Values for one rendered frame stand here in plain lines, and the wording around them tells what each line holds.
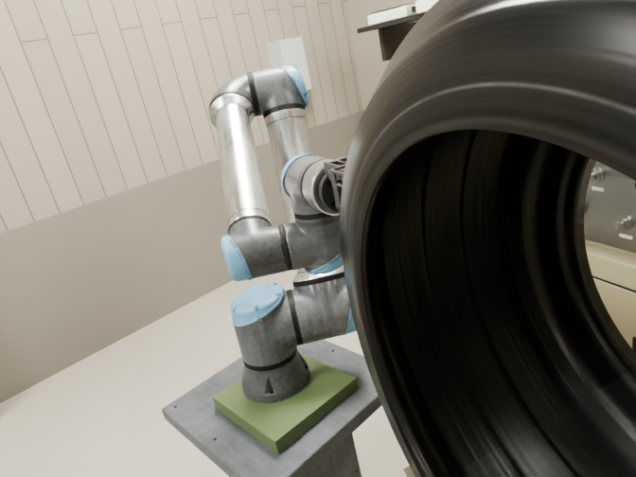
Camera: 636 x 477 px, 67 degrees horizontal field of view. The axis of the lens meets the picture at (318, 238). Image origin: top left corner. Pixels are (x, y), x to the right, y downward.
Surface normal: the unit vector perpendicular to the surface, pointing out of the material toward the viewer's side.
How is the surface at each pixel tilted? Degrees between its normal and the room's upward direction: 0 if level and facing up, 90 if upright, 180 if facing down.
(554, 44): 79
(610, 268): 90
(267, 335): 89
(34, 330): 90
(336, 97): 90
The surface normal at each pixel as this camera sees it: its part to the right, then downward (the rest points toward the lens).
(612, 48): -0.90, 0.15
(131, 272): 0.68, 0.13
